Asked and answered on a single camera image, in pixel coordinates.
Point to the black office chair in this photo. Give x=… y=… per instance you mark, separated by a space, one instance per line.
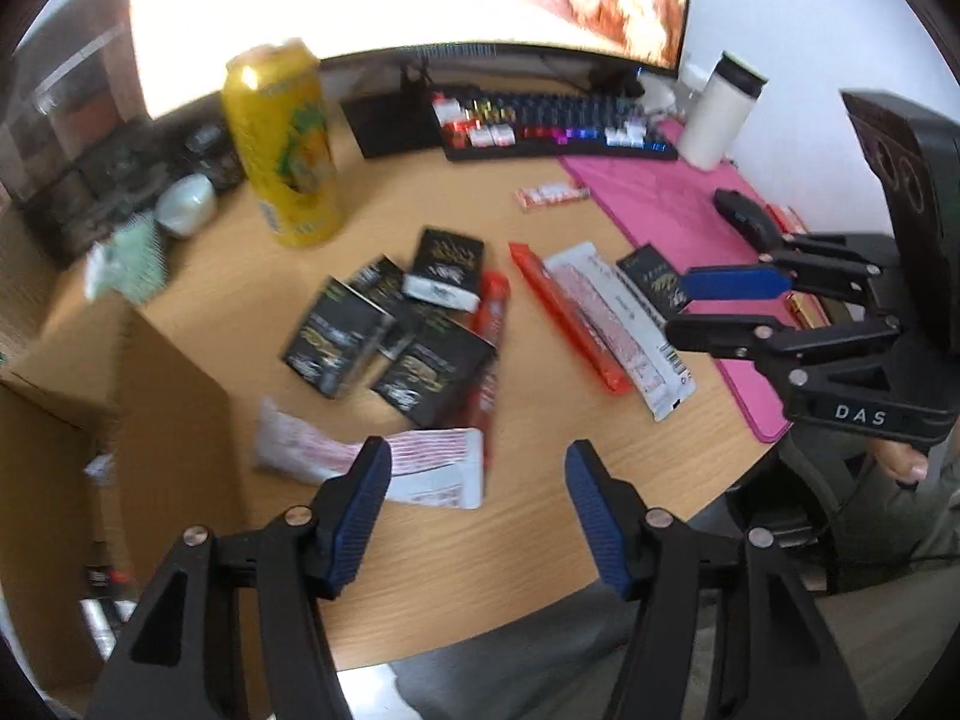
x=806 y=476

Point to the large cardboard box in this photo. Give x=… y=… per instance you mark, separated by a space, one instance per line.
x=187 y=427

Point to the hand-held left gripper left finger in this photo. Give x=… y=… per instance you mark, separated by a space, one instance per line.
x=356 y=517

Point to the black computer mouse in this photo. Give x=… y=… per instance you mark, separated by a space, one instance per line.
x=742 y=214

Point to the white round object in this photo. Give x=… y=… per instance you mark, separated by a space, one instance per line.
x=660 y=96

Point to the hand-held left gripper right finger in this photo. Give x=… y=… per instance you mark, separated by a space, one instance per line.
x=600 y=517

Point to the black jar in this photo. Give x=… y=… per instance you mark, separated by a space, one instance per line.
x=210 y=154

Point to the person's grey trousers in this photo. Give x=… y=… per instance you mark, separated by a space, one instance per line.
x=900 y=652

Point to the yellow drink can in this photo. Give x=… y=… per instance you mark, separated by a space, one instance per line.
x=289 y=150

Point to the pink mouse mat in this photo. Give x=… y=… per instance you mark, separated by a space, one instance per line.
x=660 y=195

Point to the red and white gum packet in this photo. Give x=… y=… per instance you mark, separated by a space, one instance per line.
x=551 y=196

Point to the long white sachet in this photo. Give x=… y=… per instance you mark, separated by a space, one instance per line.
x=622 y=330

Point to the person's right hand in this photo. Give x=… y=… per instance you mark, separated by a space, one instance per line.
x=904 y=465

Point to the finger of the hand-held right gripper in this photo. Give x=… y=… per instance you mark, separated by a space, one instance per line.
x=735 y=283
x=712 y=334

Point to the dark transparent drawer organizer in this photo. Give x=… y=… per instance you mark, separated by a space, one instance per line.
x=97 y=165

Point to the black facial tissue packet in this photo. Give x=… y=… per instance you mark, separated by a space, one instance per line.
x=330 y=345
x=652 y=277
x=379 y=281
x=446 y=259
x=431 y=375

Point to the black backlit keyboard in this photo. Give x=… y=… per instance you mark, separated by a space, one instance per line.
x=555 y=120

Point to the white ceramic bowl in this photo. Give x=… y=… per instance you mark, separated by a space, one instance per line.
x=184 y=204

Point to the wooden desktop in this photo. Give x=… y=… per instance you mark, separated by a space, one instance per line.
x=450 y=562

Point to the white sachet with red print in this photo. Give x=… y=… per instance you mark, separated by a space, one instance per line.
x=442 y=457

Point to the small black device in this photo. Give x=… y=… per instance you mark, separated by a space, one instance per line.
x=615 y=81

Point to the small red box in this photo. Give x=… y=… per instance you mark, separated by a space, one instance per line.
x=787 y=219

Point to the black monitor stand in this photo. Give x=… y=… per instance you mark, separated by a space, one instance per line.
x=390 y=127

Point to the white tumbler with black lid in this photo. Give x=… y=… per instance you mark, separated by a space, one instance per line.
x=716 y=120

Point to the gold and red lighter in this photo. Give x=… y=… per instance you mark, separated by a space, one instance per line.
x=799 y=309

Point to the long red stick packet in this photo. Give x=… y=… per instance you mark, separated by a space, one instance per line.
x=559 y=300

